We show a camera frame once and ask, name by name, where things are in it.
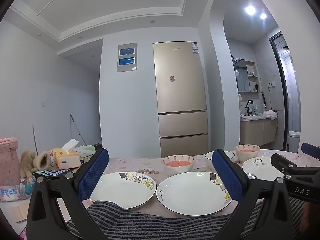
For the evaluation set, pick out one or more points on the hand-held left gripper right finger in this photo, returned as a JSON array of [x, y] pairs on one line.
[[227, 177]]

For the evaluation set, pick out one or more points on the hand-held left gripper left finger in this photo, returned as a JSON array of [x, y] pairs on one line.
[[92, 175]]

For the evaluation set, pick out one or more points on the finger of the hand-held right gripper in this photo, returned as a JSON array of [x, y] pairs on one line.
[[310, 148], [287, 166]]

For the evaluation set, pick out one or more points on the white cartoon print plate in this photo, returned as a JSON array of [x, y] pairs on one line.
[[208, 156], [192, 195], [120, 191], [260, 168]]

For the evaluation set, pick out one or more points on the white black-rimmed bowl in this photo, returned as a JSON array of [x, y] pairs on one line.
[[246, 156]]

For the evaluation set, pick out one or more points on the strawberry print ceramic bowl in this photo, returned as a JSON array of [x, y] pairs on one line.
[[178, 167]]

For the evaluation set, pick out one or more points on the white toilet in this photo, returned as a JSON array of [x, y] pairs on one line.
[[293, 140]]

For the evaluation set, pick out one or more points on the green white booklet stack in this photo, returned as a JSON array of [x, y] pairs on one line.
[[83, 151]]

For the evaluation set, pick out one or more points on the yellow tissue box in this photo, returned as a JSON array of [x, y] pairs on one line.
[[66, 160]]

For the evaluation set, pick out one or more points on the dark blue patterned cloth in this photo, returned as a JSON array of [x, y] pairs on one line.
[[55, 173]]

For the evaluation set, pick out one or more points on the grey mop pole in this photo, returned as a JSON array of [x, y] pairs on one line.
[[77, 130]]

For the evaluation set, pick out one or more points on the pink cartoon printed tablecloth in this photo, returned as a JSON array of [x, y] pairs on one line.
[[140, 165]]

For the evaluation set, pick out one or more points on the white crumpled cloth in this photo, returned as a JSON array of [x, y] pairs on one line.
[[271, 114]]

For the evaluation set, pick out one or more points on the beige plush toy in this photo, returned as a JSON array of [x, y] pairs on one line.
[[41, 160]]

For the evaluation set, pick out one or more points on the black bathroom faucet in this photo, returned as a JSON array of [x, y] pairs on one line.
[[248, 106]]

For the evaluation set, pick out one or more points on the blue white tissue packet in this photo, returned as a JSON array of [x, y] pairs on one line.
[[15, 190]]

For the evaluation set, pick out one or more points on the beige flat board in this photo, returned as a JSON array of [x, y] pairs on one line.
[[18, 212]]

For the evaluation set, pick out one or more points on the pink woven basket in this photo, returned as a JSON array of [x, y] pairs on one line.
[[8, 160]]

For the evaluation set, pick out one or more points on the gold three-door refrigerator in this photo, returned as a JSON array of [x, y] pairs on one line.
[[180, 92]]

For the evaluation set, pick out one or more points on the bathroom mirror cabinet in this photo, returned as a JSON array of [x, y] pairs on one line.
[[242, 76]]

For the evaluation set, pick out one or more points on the fridge energy label sticker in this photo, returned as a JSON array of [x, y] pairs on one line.
[[194, 48]]

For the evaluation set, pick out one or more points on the round ceiling light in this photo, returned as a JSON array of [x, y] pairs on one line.
[[250, 10], [263, 16]]

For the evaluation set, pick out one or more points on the black door frame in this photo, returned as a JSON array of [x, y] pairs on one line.
[[281, 80]]

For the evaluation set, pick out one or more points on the wooden wall shelf niche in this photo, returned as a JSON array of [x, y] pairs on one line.
[[253, 77]]

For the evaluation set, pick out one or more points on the grey wall electrical panel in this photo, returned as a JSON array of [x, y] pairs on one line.
[[127, 57]]

